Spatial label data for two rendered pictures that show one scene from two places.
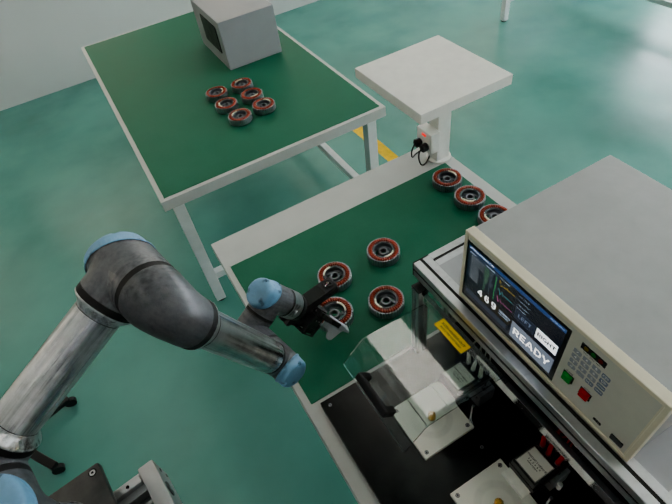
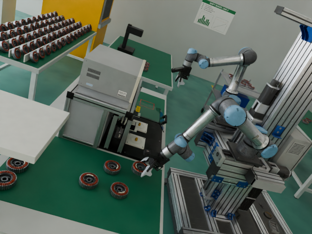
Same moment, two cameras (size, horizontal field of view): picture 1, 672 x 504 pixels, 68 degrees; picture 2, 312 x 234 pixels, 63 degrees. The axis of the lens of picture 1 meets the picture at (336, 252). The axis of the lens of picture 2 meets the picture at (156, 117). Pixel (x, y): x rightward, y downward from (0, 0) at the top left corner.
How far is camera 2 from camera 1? 2.20 m
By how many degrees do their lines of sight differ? 105
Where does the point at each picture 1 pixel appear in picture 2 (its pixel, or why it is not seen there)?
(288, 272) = (133, 214)
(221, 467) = not seen: outside the picture
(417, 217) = (48, 182)
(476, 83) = (20, 99)
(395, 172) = (6, 216)
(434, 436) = (139, 138)
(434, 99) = (50, 111)
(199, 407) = not seen: outside the picture
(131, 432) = not seen: outside the picture
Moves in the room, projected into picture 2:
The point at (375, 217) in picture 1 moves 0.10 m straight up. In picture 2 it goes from (63, 201) to (67, 187)
